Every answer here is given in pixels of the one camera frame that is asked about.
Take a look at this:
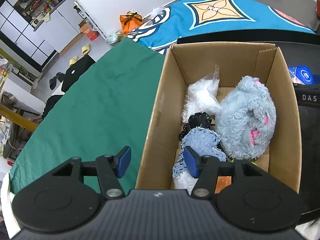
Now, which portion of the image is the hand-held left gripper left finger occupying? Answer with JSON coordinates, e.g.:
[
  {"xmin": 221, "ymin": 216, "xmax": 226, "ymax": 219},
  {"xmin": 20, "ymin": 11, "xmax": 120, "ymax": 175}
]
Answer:
[{"xmin": 51, "ymin": 145, "xmax": 132, "ymax": 200}]

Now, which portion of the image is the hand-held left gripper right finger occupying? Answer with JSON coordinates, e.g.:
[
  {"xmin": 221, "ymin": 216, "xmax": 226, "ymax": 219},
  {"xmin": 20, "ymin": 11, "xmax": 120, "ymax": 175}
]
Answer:
[{"xmin": 184, "ymin": 146, "xmax": 270, "ymax": 201}]

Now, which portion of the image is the denim cloth toy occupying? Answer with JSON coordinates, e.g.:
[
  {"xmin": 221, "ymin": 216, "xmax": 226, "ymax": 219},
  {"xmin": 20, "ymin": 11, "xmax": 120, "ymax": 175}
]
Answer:
[{"xmin": 172, "ymin": 127, "xmax": 227, "ymax": 178}]

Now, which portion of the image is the black white-stitched plush toy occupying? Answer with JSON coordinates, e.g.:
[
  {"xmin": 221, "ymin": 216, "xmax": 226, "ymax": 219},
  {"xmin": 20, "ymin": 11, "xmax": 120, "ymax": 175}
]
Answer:
[{"xmin": 178, "ymin": 112, "xmax": 216, "ymax": 141}]

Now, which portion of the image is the brown cardboard box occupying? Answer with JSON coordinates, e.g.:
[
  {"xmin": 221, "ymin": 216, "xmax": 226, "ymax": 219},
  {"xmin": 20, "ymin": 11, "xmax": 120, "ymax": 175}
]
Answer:
[{"xmin": 135, "ymin": 41, "xmax": 302, "ymax": 194}]

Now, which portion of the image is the blue tissue packet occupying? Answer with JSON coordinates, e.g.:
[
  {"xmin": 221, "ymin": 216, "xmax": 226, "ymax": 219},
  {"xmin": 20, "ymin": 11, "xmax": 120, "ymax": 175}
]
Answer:
[{"xmin": 287, "ymin": 65, "xmax": 316, "ymax": 86}]

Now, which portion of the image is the grey plush toy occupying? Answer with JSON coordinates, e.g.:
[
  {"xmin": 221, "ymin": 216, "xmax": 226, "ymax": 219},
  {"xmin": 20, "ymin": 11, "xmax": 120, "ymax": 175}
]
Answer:
[{"xmin": 215, "ymin": 75, "xmax": 277, "ymax": 160}]

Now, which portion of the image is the clear bag of white stuffing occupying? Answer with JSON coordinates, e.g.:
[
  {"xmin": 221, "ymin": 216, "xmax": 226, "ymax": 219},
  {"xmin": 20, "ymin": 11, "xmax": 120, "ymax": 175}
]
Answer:
[{"xmin": 181, "ymin": 65, "xmax": 223, "ymax": 123}]

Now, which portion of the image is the green cloth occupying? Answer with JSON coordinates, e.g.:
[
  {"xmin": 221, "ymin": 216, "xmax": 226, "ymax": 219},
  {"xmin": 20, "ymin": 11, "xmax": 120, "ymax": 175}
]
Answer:
[{"xmin": 9, "ymin": 37, "xmax": 167, "ymax": 194}]

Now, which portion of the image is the dark clothing pile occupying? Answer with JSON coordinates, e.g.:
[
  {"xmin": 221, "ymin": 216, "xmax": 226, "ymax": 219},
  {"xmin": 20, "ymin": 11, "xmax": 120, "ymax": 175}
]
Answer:
[{"xmin": 42, "ymin": 94, "xmax": 66, "ymax": 120}]

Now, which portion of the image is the white cloth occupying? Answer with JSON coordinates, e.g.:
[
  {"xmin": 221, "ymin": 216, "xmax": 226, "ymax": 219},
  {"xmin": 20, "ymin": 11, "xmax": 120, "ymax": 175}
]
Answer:
[
  {"xmin": 0, "ymin": 172, "xmax": 21, "ymax": 238},
  {"xmin": 297, "ymin": 217, "xmax": 320, "ymax": 240}
]

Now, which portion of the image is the black bag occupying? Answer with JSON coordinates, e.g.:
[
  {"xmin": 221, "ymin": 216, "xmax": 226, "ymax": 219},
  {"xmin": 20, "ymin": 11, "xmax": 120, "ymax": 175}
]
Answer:
[{"xmin": 60, "ymin": 54, "xmax": 97, "ymax": 93}]

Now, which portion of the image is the yellow wooden beam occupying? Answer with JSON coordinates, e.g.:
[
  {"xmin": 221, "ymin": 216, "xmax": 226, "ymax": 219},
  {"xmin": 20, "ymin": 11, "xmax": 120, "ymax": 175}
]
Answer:
[{"xmin": 0, "ymin": 103, "xmax": 38, "ymax": 132}]

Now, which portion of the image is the greenish plastic bag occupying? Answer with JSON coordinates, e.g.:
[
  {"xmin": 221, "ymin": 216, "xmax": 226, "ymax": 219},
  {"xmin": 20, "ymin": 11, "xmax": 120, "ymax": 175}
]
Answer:
[{"xmin": 107, "ymin": 30, "xmax": 123, "ymax": 45}]

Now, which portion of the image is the orange cardboard box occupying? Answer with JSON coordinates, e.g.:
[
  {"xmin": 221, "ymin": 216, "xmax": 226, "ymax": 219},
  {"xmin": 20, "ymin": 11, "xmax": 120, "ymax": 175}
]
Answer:
[{"xmin": 78, "ymin": 20, "xmax": 99, "ymax": 42}]

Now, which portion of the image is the blue printed blanket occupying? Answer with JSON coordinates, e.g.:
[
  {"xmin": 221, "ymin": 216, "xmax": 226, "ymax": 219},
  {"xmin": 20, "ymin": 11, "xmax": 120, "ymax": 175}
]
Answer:
[{"xmin": 126, "ymin": 0, "xmax": 317, "ymax": 55}]

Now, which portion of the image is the orange bag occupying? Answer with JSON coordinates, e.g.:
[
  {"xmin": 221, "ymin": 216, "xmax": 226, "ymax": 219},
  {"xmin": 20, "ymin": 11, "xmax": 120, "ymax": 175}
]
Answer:
[{"xmin": 119, "ymin": 11, "xmax": 143, "ymax": 34}]

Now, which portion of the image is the white plastic bag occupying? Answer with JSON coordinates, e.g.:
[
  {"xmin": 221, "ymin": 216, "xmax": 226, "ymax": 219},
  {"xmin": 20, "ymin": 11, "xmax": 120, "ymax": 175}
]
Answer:
[{"xmin": 149, "ymin": 6, "xmax": 167, "ymax": 19}]

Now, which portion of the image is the white cabinet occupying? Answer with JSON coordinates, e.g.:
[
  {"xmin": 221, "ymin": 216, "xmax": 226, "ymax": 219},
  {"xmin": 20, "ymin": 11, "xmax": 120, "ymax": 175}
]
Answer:
[{"xmin": 32, "ymin": 0, "xmax": 83, "ymax": 53}]

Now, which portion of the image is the black-framed glass partition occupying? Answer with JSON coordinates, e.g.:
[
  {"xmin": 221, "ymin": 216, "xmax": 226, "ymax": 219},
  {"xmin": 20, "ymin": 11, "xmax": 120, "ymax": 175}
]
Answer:
[{"xmin": 0, "ymin": 0, "xmax": 60, "ymax": 68}]

